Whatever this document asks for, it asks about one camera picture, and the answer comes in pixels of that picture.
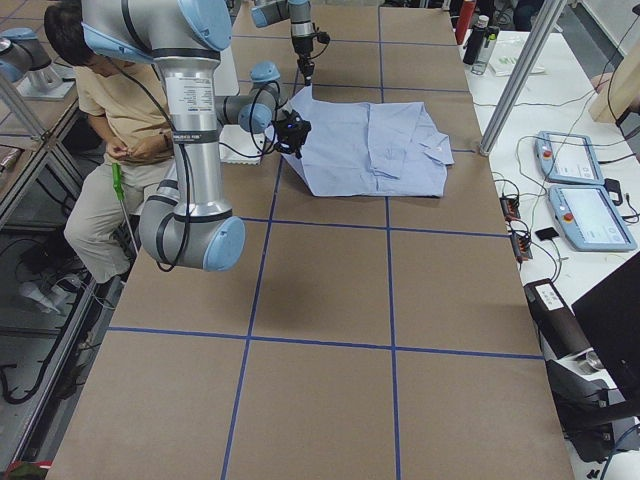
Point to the green handled tool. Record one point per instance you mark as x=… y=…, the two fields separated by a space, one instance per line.
x=119 y=192

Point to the light blue striped shirt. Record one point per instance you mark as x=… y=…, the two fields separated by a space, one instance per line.
x=353 y=149

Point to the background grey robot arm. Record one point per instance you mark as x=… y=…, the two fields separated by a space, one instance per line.
x=25 y=63

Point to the seated person beige shirt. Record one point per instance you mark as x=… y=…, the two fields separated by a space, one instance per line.
x=125 y=104

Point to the blue teach pendant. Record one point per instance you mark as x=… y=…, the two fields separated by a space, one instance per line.
x=589 y=220
x=567 y=158

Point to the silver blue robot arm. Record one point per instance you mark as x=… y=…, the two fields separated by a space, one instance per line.
x=297 y=12
x=187 y=221

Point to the black water bottle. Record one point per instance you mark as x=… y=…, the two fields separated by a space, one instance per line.
x=475 y=40

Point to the upper blue teach pendant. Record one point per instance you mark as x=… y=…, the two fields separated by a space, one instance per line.
x=567 y=158

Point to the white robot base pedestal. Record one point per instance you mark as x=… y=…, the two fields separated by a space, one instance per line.
x=236 y=145

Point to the white green printed paper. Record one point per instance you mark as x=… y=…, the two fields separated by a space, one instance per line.
x=503 y=63

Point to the lower blue teach pendant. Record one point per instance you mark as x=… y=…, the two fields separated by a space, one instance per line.
x=589 y=220

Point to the brown paper roll box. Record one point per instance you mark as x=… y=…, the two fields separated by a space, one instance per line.
x=555 y=319

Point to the black monitor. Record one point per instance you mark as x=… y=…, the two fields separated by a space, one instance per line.
x=608 y=315

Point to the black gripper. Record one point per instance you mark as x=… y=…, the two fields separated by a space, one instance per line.
x=296 y=131
x=302 y=47

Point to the red bottle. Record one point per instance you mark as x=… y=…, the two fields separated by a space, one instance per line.
x=466 y=13

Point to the grey aluminium frame post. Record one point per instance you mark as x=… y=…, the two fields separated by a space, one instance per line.
x=545 y=22

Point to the black power strip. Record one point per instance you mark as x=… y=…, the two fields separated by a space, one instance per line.
x=519 y=232

